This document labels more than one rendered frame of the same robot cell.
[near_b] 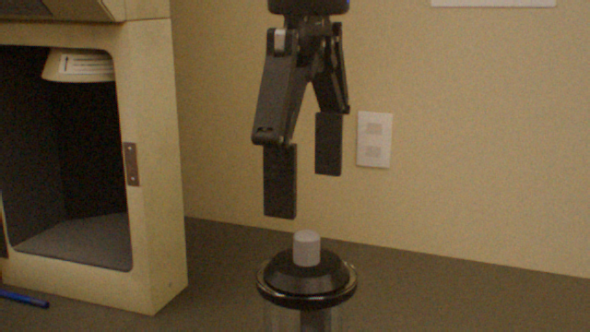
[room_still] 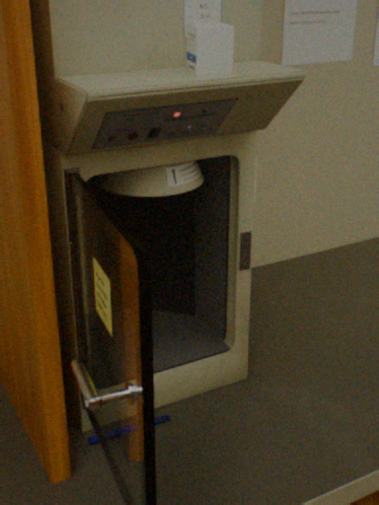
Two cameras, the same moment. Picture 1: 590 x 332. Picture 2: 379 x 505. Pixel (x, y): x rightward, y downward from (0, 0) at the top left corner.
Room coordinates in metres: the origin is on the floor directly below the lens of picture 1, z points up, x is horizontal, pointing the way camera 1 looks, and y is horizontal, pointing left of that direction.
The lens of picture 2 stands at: (0.23, 1.10, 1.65)
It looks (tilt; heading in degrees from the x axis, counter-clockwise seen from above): 23 degrees down; 311
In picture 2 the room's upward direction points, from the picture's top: straight up
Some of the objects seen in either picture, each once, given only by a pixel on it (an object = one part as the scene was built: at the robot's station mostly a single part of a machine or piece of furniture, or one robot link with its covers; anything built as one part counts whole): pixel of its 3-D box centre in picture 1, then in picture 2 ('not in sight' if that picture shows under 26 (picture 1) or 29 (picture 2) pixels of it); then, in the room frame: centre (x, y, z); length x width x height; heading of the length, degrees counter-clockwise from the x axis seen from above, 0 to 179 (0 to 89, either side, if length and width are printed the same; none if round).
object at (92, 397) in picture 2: not in sight; (100, 381); (0.74, 0.67, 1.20); 0.10 x 0.05 x 0.03; 152
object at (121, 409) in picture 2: not in sight; (109, 351); (0.79, 0.61, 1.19); 0.30 x 0.01 x 0.40; 152
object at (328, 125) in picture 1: (328, 144); not in sight; (0.61, -0.03, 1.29); 0.03 x 0.01 x 0.07; 69
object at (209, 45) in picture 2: not in sight; (209, 48); (0.82, 0.37, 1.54); 0.05 x 0.05 x 0.06; 56
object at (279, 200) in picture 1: (279, 180); not in sight; (0.48, 0.02, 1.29); 0.03 x 0.01 x 0.07; 69
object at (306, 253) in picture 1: (306, 263); not in sight; (0.55, -0.01, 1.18); 0.09 x 0.09 x 0.07
